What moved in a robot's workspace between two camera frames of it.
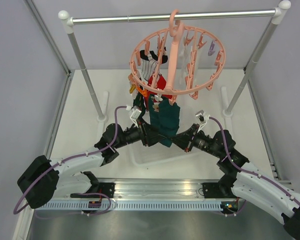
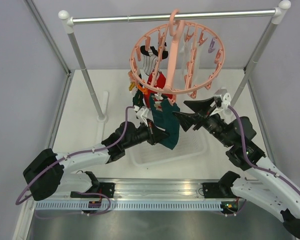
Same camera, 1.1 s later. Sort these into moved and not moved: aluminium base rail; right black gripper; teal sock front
Moved: right black gripper
Not moved: aluminium base rail; teal sock front
